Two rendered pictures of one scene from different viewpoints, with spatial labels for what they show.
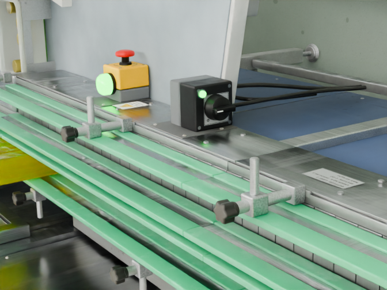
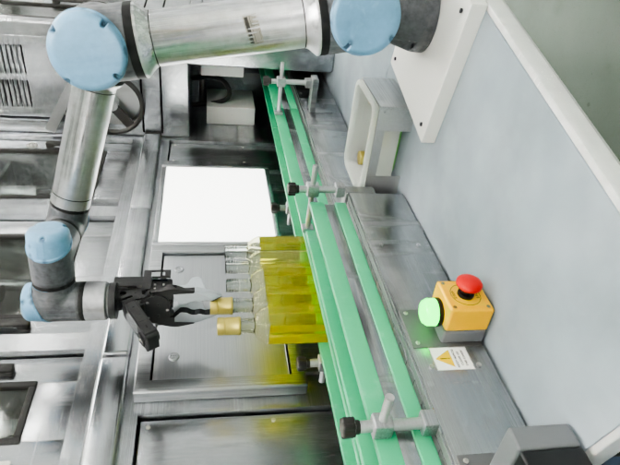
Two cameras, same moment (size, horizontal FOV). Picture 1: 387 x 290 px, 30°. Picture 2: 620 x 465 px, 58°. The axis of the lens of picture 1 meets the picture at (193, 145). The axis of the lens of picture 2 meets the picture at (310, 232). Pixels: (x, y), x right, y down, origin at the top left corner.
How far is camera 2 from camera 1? 0.82 m
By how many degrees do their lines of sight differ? 26
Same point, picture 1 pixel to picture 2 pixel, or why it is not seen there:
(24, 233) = (301, 390)
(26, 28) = (377, 138)
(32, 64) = (373, 176)
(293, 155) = not seen: outside the picture
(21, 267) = (280, 447)
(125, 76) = (459, 318)
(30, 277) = not seen: outside the picture
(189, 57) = (554, 369)
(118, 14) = (482, 211)
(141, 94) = (472, 337)
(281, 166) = not seen: outside the picture
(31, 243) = (304, 407)
